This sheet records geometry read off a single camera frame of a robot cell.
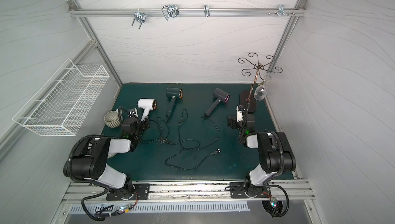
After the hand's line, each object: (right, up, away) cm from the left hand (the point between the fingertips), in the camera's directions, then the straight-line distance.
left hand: (139, 118), depth 94 cm
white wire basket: (-25, +9, -25) cm, 36 cm away
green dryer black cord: (+25, -10, 0) cm, 26 cm away
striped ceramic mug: (-20, -1, +5) cm, 21 cm away
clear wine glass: (+74, +17, -6) cm, 76 cm away
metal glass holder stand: (+72, +31, -6) cm, 78 cm away
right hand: (+61, +2, +2) cm, 61 cm away
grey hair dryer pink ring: (+54, +14, +16) cm, 58 cm away
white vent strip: (+17, -39, -24) cm, 48 cm away
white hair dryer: (+2, +8, +7) cm, 11 cm away
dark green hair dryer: (+19, +16, +14) cm, 29 cm away
